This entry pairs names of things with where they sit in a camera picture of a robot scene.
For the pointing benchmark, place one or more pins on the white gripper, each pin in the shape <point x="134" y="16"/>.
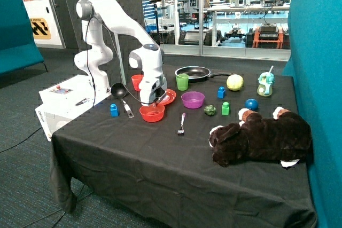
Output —
<point x="153" y="90"/>

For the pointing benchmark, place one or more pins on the red plastic bowl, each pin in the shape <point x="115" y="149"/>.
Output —
<point x="152" y="114"/>

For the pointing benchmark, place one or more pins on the red plastic cup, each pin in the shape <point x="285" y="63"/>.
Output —
<point x="136" y="80"/>

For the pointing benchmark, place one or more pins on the red plastic plate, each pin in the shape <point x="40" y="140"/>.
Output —
<point x="170" y="96"/>

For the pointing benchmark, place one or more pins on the green plastic cup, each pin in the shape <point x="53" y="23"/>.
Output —
<point x="182" y="81"/>

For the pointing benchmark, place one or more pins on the purple plastic bowl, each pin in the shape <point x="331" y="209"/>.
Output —
<point x="193" y="99"/>

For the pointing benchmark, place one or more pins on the toddler sippy cup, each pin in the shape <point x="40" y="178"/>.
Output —
<point x="266" y="81"/>

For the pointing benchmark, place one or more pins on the black ladle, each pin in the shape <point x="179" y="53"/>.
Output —
<point x="119" y="91"/>

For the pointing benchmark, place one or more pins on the black frying pan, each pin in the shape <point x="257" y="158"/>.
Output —
<point x="199" y="73"/>

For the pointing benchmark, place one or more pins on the blue toy block left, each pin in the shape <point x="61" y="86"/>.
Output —
<point x="114" y="110"/>

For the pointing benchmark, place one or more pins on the blue toy block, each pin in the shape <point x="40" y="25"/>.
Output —
<point x="114" y="110"/>
<point x="221" y="93"/>

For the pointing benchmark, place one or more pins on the green toy pepper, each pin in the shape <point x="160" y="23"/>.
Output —
<point x="210" y="110"/>

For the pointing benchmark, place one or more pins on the blue toy block middle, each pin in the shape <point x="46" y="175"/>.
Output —
<point x="221" y="93"/>

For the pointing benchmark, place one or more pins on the green toy block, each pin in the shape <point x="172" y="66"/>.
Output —
<point x="225" y="109"/>

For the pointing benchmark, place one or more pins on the black tablecloth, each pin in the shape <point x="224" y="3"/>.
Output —
<point x="153" y="171"/>

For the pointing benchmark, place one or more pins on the yellow softball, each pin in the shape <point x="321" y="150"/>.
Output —
<point x="235" y="82"/>

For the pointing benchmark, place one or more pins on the blue ball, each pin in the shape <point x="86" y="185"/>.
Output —
<point x="252" y="104"/>

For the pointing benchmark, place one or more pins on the black tripod stand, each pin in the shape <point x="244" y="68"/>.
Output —
<point x="154" y="2"/>

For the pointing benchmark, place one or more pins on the white robot control box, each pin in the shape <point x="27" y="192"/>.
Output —
<point x="66" y="100"/>

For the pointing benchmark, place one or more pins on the orange mobile robot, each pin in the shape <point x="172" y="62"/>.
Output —
<point x="268" y="36"/>

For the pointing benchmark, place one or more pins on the brown plush dog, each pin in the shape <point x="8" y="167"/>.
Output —
<point x="285" y="137"/>

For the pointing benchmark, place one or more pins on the teal sofa left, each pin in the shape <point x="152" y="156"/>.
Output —
<point x="18" y="49"/>

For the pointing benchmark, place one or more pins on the teal partition right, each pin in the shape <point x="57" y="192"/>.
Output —
<point x="315" y="65"/>

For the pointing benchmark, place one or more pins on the metal fork purple handle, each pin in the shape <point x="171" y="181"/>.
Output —
<point x="180" y="131"/>

